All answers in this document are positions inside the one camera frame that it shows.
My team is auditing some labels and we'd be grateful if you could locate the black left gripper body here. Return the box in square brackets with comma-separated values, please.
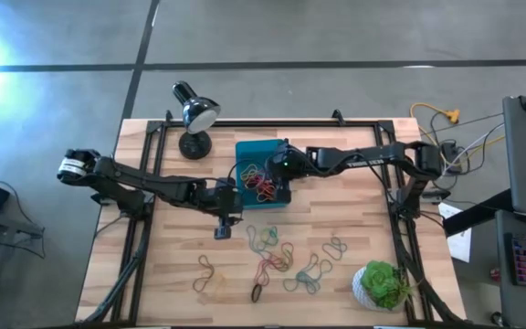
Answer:
[201, 177, 245, 240]

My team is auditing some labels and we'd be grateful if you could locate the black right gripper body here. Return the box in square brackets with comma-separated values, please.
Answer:
[266, 143, 312, 204]

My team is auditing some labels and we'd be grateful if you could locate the pile of coloured rubber bands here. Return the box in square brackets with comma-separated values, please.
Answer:
[244, 173, 276, 197]

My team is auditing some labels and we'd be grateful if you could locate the yellow rubber band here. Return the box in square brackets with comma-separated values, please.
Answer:
[239, 163, 259, 184]
[256, 185, 277, 204]

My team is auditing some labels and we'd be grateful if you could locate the blue plastic bin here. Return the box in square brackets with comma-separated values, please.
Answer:
[234, 139, 291, 210]

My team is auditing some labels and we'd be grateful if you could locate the pale tan rubber band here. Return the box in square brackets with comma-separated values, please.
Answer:
[211, 271, 228, 293]

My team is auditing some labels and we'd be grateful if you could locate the blue rubber bands right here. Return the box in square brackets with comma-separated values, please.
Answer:
[283, 271, 321, 294]

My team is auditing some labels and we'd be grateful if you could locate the black desk lamp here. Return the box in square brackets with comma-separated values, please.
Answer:
[172, 80, 222, 161]

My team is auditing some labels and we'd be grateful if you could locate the green succulent in white pot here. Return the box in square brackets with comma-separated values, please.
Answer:
[352, 260, 413, 313]

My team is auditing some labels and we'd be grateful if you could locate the black power strip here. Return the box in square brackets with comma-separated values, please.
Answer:
[440, 141, 464, 175]

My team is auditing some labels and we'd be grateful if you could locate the white paper sheet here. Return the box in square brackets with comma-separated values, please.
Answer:
[438, 203, 473, 264]

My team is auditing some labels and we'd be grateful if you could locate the black diagonal bar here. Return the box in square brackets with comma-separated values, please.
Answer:
[443, 189, 515, 237]

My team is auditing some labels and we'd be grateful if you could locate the grey side desk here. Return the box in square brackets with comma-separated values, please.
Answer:
[495, 209, 526, 329]

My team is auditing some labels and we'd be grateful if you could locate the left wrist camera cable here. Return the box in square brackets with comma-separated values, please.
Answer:
[226, 157, 264, 184]

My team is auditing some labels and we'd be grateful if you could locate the yellow extension cable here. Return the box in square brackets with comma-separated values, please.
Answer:
[409, 102, 506, 159]

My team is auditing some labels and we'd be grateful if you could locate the white grey cable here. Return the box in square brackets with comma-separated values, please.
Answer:
[466, 122, 506, 152]

